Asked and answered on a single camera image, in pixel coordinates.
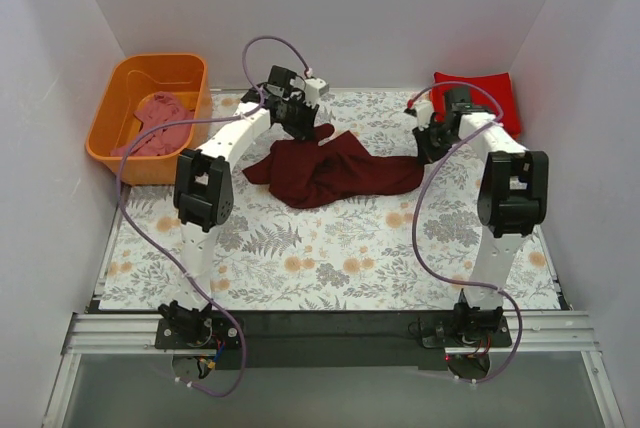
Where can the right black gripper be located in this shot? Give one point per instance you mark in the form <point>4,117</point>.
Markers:
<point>431,143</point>

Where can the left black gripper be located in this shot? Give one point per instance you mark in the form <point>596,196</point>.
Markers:
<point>298,121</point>

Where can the dark maroon t shirt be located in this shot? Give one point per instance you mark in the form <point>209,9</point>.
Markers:
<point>328,168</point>

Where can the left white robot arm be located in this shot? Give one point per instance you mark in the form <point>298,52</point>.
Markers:
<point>204,199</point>

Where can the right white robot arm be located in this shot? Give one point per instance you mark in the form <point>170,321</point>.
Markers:
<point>511,202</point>

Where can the floral table mat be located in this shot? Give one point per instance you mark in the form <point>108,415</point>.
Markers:
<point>363,253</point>

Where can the red folded t shirt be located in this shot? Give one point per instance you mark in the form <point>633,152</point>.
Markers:
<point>499,86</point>

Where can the pink t shirt in basket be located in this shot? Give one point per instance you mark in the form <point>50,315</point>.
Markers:
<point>160,109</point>

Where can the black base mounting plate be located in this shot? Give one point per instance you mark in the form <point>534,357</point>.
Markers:
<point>337,339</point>

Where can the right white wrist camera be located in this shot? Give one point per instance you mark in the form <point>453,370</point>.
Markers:
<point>422,111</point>

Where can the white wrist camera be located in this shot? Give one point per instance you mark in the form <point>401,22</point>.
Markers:
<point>422,111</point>
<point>313,87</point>

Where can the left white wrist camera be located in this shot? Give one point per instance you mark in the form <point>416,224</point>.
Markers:
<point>313,87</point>

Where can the aluminium frame rail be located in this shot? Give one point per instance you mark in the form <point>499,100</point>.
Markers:
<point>551,331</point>

